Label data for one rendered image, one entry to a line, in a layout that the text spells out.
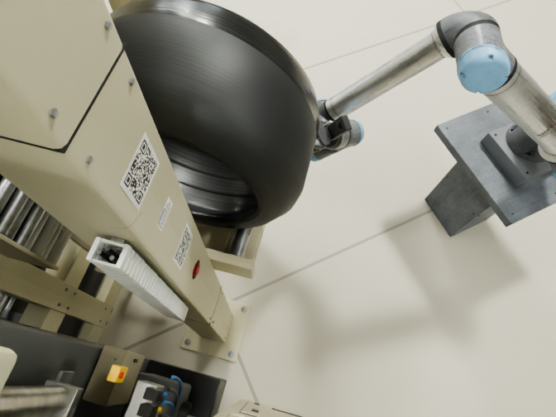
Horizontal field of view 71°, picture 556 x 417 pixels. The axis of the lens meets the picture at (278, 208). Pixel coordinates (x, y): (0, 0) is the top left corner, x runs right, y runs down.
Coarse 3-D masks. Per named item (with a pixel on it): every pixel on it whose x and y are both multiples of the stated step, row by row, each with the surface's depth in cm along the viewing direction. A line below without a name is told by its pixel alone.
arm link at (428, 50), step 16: (448, 16) 109; (464, 16) 105; (480, 16) 102; (432, 32) 114; (448, 32) 108; (416, 48) 116; (432, 48) 113; (448, 48) 110; (384, 64) 125; (400, 64) 120; (416, 64) 118; (432, 64) 117; (368, 80) 128; (384, 80) 125; (400, 80) 124; (336, 96) 138; (352, 96) 133; (368, 96) 131; (320, 112) 142; (336, 112) 139
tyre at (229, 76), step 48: (144, 0) 73; (192, 0) 72; (144, 48) 66; (192, 48) 67; (240, 48) 70; (144, 96) 64; (192, 96) 64; (240, 96) 67; (288, 96) 75; (192, 144) 69; (240, 144) 69; (288, 144) 74; (192, 192) 115; (240, 192) 113; (288, 192) 82
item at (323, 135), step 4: (320, 124) 117; (320, 128) 117; (324, 128) 118; (320, 132) 116; (324, 132) 118; (328, 132) 119; (320, 136) 115; (324, 136) 117; (328, 136) 118; (320, 140) 115; (324, 140) 116; (328, 140) 118; (336, 140) 123; (324, 144) 116; (328, 144) 118; (332, 144) 124; (336, 144) 124
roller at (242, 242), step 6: (240, 228) 109; (246, 228) 109; (234, 234) 110; (240, 234) 109; (246, 234) 109; (234, 240) 108; (240, 240) 108; (246, 240) 109; (234, 246) 107; (240, 246) 107; (246, 246) 109; (228, 252) 107; (234, 252) 106; (240, 252) 107
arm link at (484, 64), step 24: (480, 24) 100; (456, 48) 104; (480, 48) 97; (504, 48) 98; (480, 72) 99; (504, 72) 97; (504, 96) 106; (528, 96) 107; (528, 120) 114; (552, 120) 114; (552, 144) 122; (552, 168) 135
